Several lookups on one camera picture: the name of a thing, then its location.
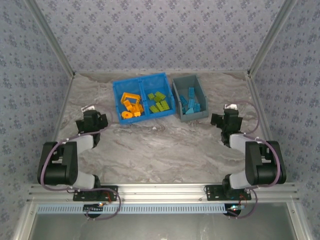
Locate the aluminium corner post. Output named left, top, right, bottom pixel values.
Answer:
left=247, top=0, right=300, bottom=78
left=24, top=0, right=76, bottom=79

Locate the small control board with LED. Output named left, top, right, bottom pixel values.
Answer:
left=83, top=202, right=105, bottom=214
left=226, top=203, right=245, bottom=217

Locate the aluminium frame leg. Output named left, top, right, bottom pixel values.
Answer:
left=12, top=202, right=38, bottom=240
left=286, top=201, right=313, bottom=240

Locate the orange lego window frame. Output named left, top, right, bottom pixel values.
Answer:
left=120, top=91, right=141, bottom=107

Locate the wide aluminium mounting rail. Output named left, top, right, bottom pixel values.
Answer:
left=26, top=183, right=300, bottom=204

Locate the light blue slotted cable duct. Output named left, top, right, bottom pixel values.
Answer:
left=37, top=203, right=229, bottom=215

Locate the aluminium side rail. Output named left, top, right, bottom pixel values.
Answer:
left=246, top=73, right=275, bottom=144
left=48, top=73, right=76, bottom=144

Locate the grey plastic bin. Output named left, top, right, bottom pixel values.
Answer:
left=171, top=74, right=210, bottom=123

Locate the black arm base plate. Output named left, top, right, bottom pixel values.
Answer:
left=204, top=184, right=252, bottom=202
left=72, top=185, right=119, bottom=202

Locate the aluminium back rail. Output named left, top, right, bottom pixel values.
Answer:
left=73, top=69, right=251, bottom=75

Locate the blue two-compartment plastic bin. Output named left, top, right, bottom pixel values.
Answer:
left=112, top=72, right=175, bottom=125

